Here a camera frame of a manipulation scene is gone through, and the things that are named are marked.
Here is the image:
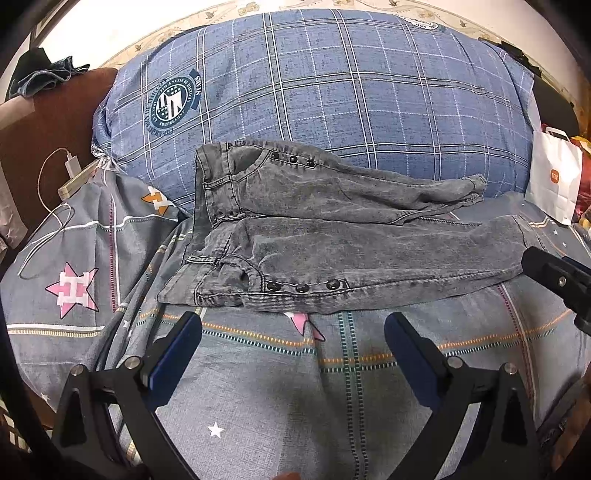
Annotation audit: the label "dark clothes on headboard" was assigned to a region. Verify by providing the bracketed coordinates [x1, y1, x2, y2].
[5, 47, 90, 100]

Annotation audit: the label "grey patterned bed sheet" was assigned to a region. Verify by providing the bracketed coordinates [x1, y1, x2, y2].
[1, 170, 590, 479]

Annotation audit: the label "blue plaid pillow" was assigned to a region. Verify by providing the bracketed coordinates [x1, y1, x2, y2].
[92, 9, 534, 210]

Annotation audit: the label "white paper bag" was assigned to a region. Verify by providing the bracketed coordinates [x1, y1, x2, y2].
[525, 127, 583, 225]

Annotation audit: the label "beige power strip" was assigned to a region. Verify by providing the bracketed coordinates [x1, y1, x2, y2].
[57, 160, 98, 201]

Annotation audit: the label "grey denim pants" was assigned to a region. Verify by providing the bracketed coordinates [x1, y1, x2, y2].
[159, 140, 540, 314]

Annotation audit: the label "white charger cable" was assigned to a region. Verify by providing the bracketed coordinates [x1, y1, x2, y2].
[17, 147, 83, 281]

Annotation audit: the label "brown wooden headboard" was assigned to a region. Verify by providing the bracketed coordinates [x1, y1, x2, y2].
[1, 68, 117, 230]

